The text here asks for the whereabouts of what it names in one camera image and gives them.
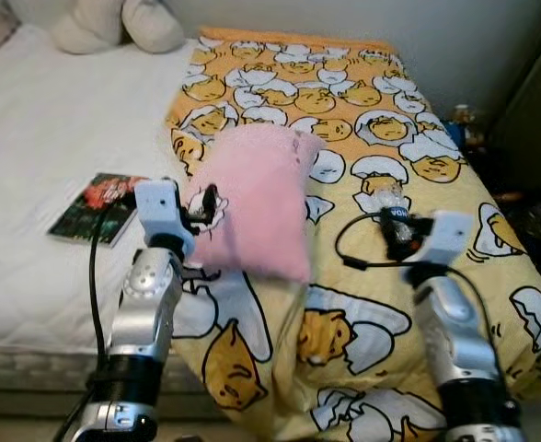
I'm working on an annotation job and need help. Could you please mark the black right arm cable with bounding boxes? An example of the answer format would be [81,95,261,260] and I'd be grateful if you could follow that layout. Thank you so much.
[333,212,414,273]

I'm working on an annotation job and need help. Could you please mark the small blue item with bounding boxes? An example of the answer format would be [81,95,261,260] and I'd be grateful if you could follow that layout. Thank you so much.
[449,103,472,148]

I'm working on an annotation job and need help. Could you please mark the clear plastic water bottle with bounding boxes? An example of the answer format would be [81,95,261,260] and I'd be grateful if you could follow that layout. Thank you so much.
[367,178,417,224]

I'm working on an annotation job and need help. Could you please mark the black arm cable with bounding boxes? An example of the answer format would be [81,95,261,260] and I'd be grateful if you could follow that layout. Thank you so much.
[333,212,414,273]
[86,195,135,369]

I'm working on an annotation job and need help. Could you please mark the pink fluffy pillow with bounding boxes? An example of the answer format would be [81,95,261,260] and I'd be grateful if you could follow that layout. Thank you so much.
[186,124,325,285]

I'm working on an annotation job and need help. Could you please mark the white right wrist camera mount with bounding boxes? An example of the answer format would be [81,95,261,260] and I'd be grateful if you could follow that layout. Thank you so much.
[416,210,476,270]

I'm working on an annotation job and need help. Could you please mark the tall wardrobe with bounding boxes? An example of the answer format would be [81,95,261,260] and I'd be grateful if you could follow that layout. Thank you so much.
[487,18,541,199]

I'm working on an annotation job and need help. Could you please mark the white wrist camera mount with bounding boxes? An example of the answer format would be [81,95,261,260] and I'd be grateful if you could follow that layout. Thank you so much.
[132,179,198,250]
[416,210,476,270]

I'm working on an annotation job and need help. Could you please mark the white bed mattress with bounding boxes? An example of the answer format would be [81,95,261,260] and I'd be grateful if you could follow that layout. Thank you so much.
[0,20,207,415]

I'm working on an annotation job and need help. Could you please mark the yellow egg-print blanket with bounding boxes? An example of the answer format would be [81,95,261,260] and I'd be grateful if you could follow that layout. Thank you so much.
[165,26,541,442]

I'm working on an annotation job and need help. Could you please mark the dark-covered book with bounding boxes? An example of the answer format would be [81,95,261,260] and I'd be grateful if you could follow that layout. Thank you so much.
[48,172,147,248]

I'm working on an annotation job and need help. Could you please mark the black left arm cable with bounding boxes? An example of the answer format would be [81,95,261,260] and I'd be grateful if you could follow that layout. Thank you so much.
[86,195,135,369]

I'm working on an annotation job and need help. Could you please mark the cream plush cushion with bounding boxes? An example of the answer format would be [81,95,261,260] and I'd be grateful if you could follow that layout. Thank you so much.
[50,0,126,54]
[121,0,186,53]

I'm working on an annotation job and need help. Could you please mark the black rubbish bag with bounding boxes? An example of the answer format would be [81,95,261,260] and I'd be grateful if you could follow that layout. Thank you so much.
[505,189,541,277]

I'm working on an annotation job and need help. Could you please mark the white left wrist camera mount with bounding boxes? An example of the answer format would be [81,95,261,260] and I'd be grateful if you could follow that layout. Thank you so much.
[132,179,198,250]

